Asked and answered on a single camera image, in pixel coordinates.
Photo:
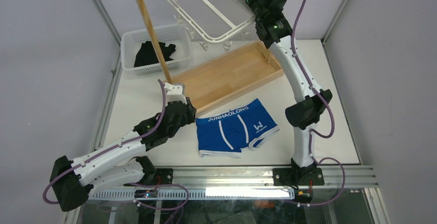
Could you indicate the white plastic clip hanger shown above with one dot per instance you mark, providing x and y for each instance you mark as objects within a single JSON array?
[{"x": 214, "y": 21}]

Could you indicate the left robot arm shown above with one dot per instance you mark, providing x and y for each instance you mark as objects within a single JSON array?
[{"x": 73, "y": 181}]

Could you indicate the wooden hanger stand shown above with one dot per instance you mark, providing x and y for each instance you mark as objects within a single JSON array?
[{"x": 223, "y": 79}]

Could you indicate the black garment in basket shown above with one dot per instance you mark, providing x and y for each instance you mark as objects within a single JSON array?
[{"x": 147, "y": 56}]

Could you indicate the blue boxer underwear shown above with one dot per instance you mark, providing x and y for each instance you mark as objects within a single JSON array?
[{"x": 228, "y": 133}]

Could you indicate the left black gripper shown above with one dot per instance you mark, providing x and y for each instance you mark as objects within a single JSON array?
[{"x": 190, "y": 113}]

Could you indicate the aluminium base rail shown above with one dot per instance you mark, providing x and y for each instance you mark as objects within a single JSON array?
[{"x": 240, "y": 182}]

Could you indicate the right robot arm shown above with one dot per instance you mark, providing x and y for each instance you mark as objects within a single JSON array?
[{"x": 277, "y": 35}]

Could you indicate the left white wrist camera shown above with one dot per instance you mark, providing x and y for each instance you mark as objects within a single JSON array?
[{"x": 175, "y": 92}]

